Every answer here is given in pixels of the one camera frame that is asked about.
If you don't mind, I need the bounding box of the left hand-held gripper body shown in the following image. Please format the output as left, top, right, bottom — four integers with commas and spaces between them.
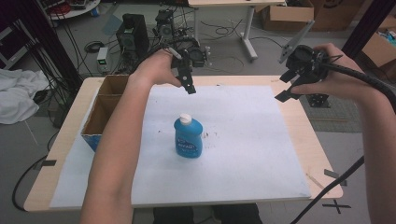
170, 45, 213, 78

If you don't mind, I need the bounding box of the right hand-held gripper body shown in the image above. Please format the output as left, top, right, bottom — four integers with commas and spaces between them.
278, 20, 331, 86

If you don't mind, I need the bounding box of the person's left hand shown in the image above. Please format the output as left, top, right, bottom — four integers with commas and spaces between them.
131, 49, 184, 89

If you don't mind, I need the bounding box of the person's right hand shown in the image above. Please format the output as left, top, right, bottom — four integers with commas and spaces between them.
290, 42, 379, 103

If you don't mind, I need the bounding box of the black device on stand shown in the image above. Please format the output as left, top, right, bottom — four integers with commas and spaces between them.
153, 8, 176, 41

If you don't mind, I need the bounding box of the small brown cardboard box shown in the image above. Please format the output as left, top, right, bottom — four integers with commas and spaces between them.
261, 0, 316, 32

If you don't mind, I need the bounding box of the blue bottle with white cap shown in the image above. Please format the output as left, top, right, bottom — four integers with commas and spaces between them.
173, 113, 204, 159

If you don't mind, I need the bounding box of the large brown cardboard box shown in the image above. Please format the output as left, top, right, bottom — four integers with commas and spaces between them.
310, 0, 369, 33

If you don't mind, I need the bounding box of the white table with light top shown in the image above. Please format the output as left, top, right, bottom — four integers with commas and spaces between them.
187, 0, 287, 62

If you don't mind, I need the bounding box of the black computer tower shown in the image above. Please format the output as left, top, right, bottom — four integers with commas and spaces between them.
116, 13, 150, 59

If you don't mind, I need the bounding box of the white paper sheet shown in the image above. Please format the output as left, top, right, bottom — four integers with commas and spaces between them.
49, 85, 312, 209

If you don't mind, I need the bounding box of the cardboard box with blue contents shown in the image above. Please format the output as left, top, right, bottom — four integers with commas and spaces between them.
361, 15, 396, 68

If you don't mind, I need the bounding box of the white power supply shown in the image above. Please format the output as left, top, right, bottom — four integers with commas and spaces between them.
96, 47, 110, 75

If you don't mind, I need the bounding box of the black tape strip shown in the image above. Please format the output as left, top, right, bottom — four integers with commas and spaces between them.
33, 159, 58, 171
323, 168, 348, 187

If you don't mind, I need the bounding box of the open cardboard box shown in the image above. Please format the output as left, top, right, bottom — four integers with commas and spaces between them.
80, 74, 131, 153

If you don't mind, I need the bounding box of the black tape cross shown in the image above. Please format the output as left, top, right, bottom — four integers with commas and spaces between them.
321, 199, 352, 215

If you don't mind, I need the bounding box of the round white table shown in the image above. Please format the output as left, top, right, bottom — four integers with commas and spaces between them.
36, 0, 102, 21

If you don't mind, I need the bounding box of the person's right leg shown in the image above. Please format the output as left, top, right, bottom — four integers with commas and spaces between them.
214, 203, 264, 224

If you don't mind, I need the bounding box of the white cloth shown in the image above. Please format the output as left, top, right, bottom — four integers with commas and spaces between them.
0, 68, 50, 125

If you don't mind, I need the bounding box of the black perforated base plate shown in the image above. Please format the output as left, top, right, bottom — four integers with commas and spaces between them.
305, 92, 332, 109

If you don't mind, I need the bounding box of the black metal post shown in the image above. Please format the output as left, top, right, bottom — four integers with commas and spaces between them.
12, 0, 84, 91
340, 0, 396, 61

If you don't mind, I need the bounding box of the thin black floor cable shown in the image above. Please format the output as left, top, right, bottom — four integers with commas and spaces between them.
11, 130, 61, 213

